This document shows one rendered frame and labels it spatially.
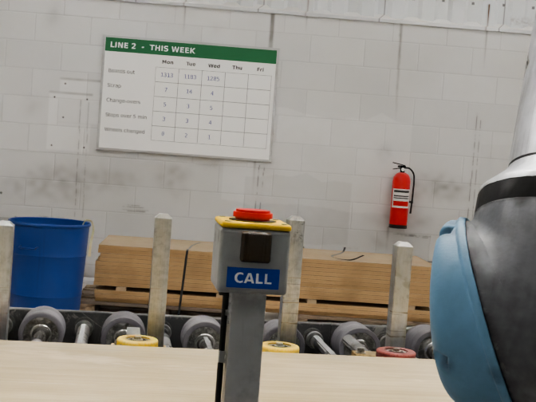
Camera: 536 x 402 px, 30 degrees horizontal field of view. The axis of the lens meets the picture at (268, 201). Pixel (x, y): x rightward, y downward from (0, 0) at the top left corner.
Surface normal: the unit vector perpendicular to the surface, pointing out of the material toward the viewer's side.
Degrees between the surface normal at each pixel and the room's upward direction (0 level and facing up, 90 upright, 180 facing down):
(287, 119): 90
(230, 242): 90
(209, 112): 90
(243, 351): 90
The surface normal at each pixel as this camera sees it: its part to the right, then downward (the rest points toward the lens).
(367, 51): 0.04, 0.06
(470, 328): -0.47, -0.03
